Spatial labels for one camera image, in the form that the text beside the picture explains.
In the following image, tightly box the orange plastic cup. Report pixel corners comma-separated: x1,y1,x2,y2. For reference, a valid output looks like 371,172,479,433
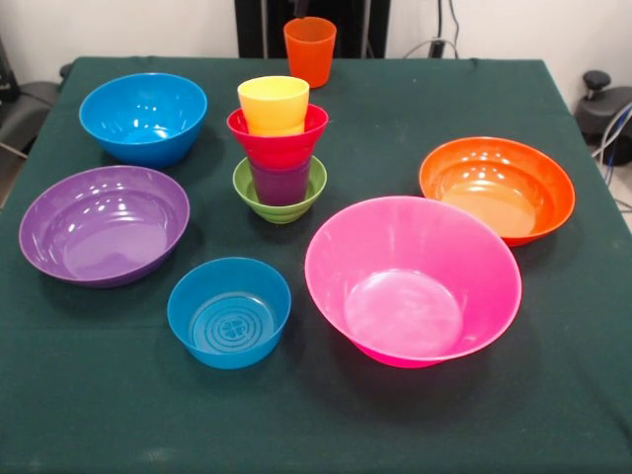
282,16,339,90

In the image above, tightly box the yellow plastic cup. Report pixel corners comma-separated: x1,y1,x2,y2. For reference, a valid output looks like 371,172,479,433
236,76,311,138

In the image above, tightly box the red plastic bowl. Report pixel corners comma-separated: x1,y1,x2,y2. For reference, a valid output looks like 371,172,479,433
226,103,330,172

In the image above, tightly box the purple plastic cup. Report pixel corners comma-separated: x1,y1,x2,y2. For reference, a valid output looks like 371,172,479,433
248,156,313,207

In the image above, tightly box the pink plastic bowl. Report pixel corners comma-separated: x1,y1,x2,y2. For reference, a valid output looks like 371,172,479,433
304,196,523,369

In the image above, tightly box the large blue plastic bowl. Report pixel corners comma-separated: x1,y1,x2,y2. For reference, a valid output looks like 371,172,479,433
78,72,208,170

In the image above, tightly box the green plastic bowl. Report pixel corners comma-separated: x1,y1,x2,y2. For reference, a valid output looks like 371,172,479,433
232,155,328,226

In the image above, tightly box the orange plastic bowl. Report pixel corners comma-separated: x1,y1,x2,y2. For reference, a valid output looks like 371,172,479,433
419,136,577,249

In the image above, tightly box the black chair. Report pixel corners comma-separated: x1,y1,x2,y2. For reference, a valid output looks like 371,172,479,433
0,37,74,159

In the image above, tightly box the purple plastic bowl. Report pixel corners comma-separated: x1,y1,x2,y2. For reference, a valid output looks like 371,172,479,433
18,165,192,289

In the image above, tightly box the small blue plastic bowl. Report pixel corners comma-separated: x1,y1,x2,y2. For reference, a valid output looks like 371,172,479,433
166,256,293,370

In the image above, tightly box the dark green tablecloth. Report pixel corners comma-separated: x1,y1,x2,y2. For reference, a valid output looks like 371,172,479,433
0,55,632,474

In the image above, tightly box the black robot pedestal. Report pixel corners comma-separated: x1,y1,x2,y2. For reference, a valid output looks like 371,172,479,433
236,0,391,59

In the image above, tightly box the white cable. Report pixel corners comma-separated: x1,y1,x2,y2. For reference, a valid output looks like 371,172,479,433
402,38,435,59

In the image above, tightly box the black cable with plug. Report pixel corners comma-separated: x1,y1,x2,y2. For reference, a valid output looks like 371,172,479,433
428,0,461,60

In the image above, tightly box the grey and blue cable bundle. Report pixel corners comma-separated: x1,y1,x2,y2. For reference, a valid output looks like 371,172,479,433
591,101,632,172

